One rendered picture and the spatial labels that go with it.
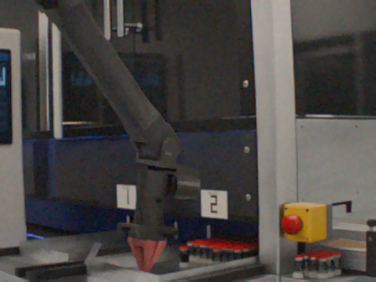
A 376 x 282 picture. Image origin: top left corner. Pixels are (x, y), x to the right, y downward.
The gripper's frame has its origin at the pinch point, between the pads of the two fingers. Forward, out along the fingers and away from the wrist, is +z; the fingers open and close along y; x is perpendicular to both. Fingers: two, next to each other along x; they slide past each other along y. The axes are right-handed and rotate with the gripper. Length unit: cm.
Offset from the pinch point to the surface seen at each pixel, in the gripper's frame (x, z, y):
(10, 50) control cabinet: 92, -58, 6
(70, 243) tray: 54, 0, 14
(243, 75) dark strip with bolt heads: -2.8, -42.0, 19.4
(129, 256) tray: 19.8, -0.9, 10.2
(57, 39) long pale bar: 65, -58, 9
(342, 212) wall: 316, -19, 485
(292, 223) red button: -19.0, -11.9, 20.3
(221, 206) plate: 4.7, -14.0, 23.1
